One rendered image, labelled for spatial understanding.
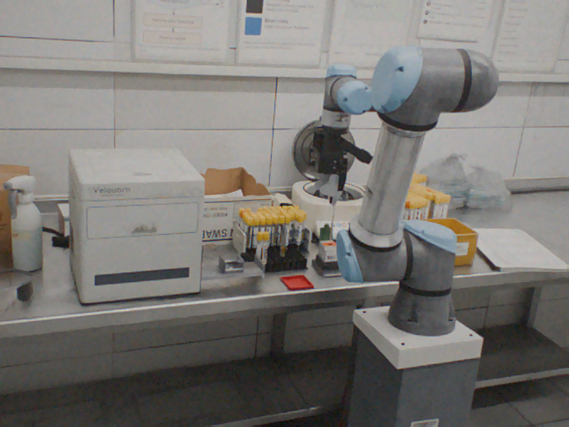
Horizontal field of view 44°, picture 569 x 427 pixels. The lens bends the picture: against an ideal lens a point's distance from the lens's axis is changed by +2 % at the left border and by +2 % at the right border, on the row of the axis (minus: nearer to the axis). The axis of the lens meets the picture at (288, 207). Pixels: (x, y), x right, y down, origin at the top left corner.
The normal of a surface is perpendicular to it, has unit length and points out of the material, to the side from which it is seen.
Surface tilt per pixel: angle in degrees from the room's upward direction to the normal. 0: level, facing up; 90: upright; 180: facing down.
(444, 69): 63
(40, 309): 0
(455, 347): 90
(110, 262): 90
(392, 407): 90
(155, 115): 90
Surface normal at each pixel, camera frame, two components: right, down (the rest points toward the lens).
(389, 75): -0.95, -0.10
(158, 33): 0.36, 0.36
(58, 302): 0.08, -0.94
